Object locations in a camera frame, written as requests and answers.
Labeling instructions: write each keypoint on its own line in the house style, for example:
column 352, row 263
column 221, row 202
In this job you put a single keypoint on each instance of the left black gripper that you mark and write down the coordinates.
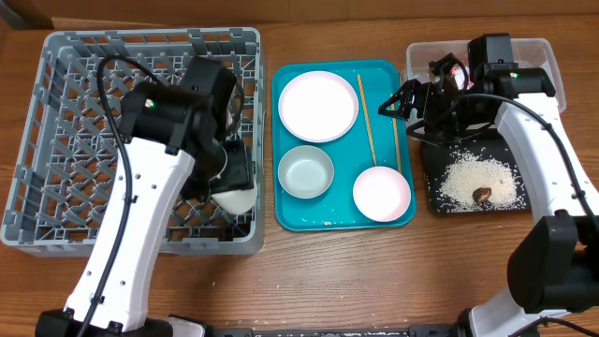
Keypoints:
column 240, row 175

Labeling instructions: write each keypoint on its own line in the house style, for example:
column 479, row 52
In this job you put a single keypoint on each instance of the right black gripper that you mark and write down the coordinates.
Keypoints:
column 426, row 100

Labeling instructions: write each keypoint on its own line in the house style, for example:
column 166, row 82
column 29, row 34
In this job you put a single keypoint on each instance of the white cup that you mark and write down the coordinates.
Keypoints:
column 237, row 201

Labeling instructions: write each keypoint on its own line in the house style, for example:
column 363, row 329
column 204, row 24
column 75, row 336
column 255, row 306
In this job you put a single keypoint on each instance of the white red wrapper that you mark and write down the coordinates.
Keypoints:
column 462, row 79

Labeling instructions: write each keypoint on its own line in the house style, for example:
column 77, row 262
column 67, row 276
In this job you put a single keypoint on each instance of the grey bowl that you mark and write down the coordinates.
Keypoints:
column 305, row 172

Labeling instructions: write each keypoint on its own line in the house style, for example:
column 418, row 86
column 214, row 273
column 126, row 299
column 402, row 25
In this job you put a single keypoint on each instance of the white rice pile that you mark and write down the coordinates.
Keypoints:
column 470, row 171

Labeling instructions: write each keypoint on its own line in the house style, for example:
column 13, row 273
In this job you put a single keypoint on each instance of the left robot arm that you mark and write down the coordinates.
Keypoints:
column 174, row 142

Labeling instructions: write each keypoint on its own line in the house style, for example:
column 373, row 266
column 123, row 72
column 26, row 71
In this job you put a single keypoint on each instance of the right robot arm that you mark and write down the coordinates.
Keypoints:
column 554, row 270

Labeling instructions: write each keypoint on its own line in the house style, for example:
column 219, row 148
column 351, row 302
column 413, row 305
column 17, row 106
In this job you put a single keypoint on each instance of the right wooden chopstick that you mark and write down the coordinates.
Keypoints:
column 396, row 139

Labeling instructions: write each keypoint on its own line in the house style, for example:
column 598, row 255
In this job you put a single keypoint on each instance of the wooden chopstick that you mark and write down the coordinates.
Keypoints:
column 396, row 139
column 366, row 118

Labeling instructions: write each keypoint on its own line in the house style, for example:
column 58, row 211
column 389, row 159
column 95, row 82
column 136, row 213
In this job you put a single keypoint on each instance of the left wooden chopstick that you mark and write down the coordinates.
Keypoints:
column 366, row 118

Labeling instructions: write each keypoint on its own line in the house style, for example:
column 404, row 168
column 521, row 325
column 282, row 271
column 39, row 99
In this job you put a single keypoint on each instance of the black tray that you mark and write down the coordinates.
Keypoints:
column 436, row 159

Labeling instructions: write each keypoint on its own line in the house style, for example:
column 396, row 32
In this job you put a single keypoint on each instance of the large white plate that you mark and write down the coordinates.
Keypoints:
column 318, row 106

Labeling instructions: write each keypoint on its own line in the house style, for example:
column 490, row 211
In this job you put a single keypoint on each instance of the teal serving tray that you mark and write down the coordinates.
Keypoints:
column 350, row 154

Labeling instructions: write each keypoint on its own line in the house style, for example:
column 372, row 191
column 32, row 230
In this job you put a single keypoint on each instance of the small white pink plate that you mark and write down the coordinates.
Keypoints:
column 382, row 194

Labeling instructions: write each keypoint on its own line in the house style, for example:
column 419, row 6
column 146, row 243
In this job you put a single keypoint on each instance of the clear plastic bin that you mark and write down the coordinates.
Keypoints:
column 527, row 52

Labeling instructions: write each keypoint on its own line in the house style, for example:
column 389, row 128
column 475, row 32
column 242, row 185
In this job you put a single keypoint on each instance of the grey plastic dish rack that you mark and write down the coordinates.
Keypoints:
column 65, row 167

